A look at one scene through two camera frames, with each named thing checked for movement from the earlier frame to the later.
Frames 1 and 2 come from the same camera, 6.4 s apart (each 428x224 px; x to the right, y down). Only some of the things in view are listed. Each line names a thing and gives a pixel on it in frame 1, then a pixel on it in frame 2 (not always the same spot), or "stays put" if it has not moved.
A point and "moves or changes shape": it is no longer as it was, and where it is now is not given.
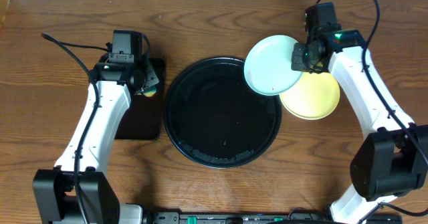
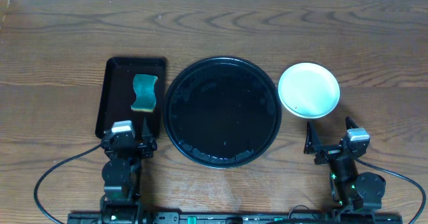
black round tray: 216,118 stays put
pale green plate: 267,67 -> 308,90
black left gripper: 148,67 -> 148,152
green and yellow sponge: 150,91 moves or changes shape
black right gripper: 297,63 -> 314,144
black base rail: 255,218 stays put
